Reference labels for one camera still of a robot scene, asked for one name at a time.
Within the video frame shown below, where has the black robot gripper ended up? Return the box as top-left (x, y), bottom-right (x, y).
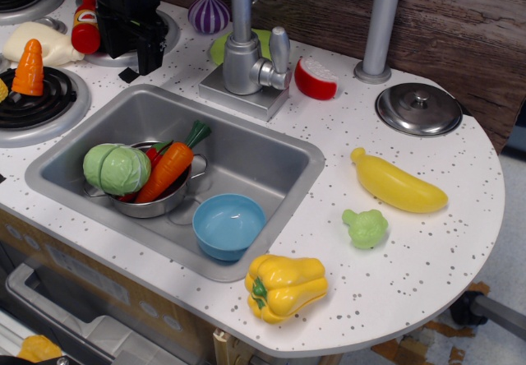
top-left (96, 0), bottom-right (165, 75)

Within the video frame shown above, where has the light blue plastic bowl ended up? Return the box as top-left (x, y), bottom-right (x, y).
top-left (192, 193), bottom-right (267, 261)

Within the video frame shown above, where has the light green toy broccoli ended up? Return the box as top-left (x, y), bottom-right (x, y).
top-left (342, 209), bottom-right (389, 249)

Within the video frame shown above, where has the back right stove burner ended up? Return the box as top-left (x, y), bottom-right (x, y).
top-left (84, 10), bottom-right (180, 67)

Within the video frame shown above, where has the red toy ketchup bottle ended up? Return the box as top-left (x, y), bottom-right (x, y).
top-left (71, 0), bottom-right (101, 54)

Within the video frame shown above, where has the cream toy dough piece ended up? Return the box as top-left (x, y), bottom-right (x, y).
top-left (2, 21), bottom-right (85, 67)

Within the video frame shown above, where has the purple toy onion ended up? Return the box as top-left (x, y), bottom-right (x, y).
top-left (187, 0), bottom-right (230, 35)

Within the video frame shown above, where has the green plastic plate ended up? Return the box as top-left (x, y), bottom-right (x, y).
top-left (209, 29), bottom-right (271, 66)

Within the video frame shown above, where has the orange toy carrot top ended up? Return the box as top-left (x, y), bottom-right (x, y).
top-left (12, 39), bottom-right (44, 97)

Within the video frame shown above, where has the orange toy carrot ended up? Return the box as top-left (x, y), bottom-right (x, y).
top-left (134, 120), bottom-right (211, 204)
top-left (12, 39), bottom-right (44, 97)

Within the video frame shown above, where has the red toy pepper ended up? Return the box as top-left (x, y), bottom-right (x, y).
top-left (116, 141), bottom-right (173, 202)

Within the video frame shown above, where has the green toy cabbage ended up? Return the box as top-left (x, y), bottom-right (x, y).
top-left (82, 143), bottom-right (151, 196)

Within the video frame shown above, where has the front stove burner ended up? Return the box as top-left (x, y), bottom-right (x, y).
top-left (1, 67), bottom-right (90, 148)

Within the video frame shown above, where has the silver toy faucet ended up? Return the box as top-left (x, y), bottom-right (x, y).
top-left (199, 0), bottom-right (292, 122)

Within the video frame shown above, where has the yellow toy corn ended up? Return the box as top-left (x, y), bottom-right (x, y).
top-left (0, 79), bottom-right (9, 102)

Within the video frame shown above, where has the small steel pot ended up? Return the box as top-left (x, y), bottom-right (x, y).
top-left (84, 154), bottom-right (208, 219)

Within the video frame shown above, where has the red toy cheese wedge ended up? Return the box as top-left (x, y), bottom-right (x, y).
top-left (294, 57), bottom-right (339, 100)

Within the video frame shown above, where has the silver toy sink basin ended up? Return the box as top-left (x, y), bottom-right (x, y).
top-left (25, 85), bottom-right (325, 282)

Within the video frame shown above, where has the grey vertical pole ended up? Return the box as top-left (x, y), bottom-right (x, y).
top-left (354, 0), bottom-right (399, 84)

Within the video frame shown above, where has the yellow toy bell pepper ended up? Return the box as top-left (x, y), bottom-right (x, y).
top-left (244, 254), bottom-right (329, 324)

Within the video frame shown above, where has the steel pot lid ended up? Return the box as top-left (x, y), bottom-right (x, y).
top-left (375, 83), bottom-right (464, 136)

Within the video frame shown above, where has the yellow toy banana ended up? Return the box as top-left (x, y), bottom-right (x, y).
top-left (350, 147), bottom-right (449, 214)

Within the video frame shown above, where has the orange toy on floor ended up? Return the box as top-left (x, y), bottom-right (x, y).
top-left (17, 335), bottom-right (62, 363)

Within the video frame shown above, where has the black caster wheel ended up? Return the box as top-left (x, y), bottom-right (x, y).
top-left (449, 291), bottom-right (488, 326)

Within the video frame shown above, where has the toy oven door handle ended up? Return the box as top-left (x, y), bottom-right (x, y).
top-left (5, 264), bottom-right (143, 364)

